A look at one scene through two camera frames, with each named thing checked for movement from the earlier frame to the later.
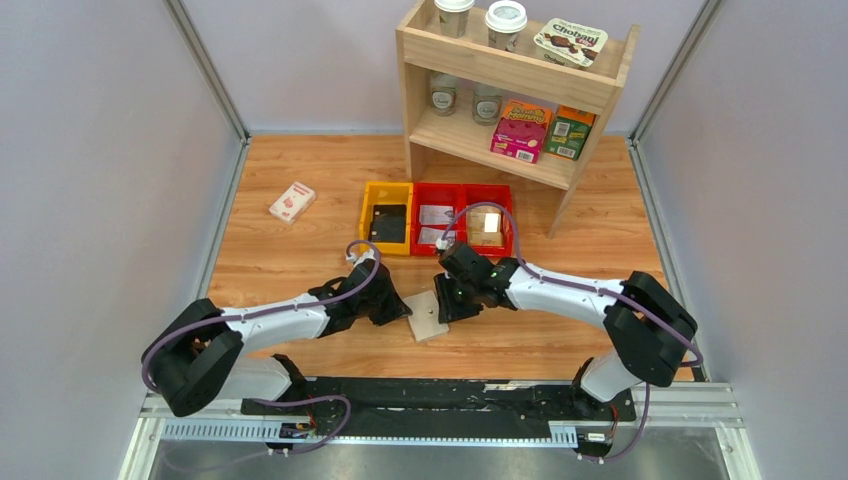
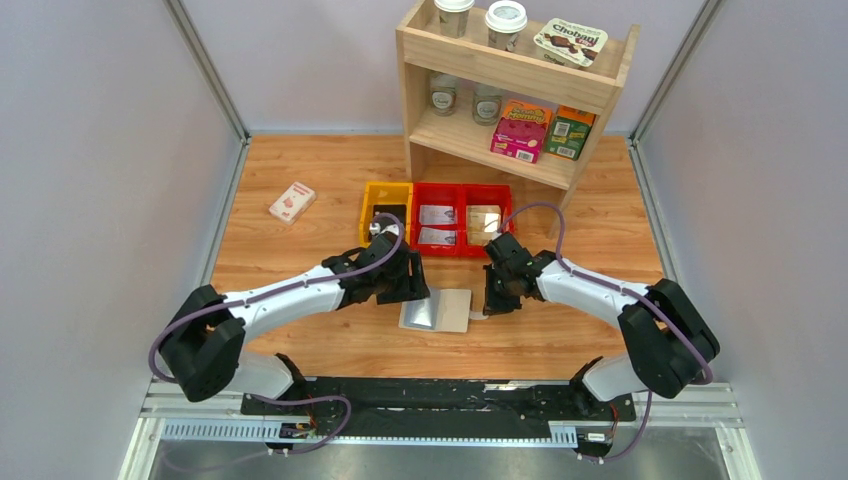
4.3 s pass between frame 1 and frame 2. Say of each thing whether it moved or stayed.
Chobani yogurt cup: stayed
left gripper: moved
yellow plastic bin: stayed
